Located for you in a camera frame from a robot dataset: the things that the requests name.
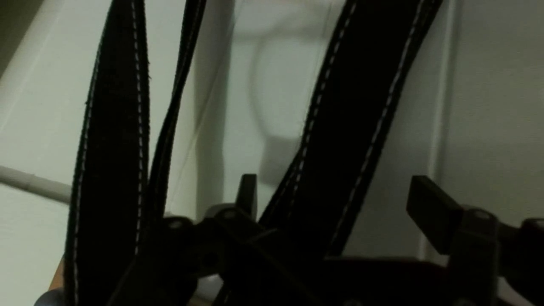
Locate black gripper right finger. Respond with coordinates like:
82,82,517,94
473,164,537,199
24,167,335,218
406,176,466,255

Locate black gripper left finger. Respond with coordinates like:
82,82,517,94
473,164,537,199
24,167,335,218
236,174,257,220

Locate black tote bag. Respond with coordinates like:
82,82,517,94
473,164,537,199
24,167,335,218
65,0,444,306

